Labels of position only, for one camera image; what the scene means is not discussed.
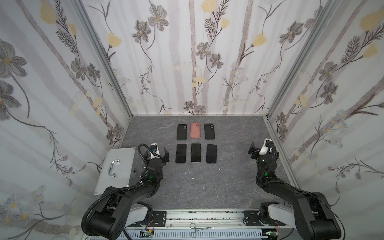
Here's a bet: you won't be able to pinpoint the purple phone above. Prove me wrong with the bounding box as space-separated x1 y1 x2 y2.
175 144 187 163

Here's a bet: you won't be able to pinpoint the black phone case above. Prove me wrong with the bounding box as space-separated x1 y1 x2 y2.
177 124 187 141

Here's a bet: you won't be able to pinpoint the pink phone case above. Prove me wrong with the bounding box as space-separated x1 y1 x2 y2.
190 123 201 139

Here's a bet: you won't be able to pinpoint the blue phone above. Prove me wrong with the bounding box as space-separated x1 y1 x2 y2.
206 144 217 164

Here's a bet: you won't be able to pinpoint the black phone face down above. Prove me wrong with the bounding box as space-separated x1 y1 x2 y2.
204 123 216 140

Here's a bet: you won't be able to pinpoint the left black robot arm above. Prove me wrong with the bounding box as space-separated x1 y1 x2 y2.
81 144 170 240

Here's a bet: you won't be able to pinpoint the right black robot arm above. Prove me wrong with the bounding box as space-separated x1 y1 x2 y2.
248 139 346 240

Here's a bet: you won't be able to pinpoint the silver metal case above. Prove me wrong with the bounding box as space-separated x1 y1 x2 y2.
94 148 144 196

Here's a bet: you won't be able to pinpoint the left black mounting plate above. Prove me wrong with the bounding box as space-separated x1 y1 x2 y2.
143 211 167 228

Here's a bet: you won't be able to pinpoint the black mounting plate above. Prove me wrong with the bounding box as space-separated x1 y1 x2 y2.
143 211 167 228
243 210 285 227

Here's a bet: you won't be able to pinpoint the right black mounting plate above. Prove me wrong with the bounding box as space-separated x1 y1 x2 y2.
243 210 285 227

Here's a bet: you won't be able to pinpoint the metal scissors forceps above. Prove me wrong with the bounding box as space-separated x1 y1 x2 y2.
190 223 215 239

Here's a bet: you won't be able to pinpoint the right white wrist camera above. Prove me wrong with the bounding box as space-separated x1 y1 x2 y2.
259 139 274 155

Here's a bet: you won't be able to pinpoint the white slotted cable duct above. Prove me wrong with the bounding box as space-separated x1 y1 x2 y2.
126 229 268 240

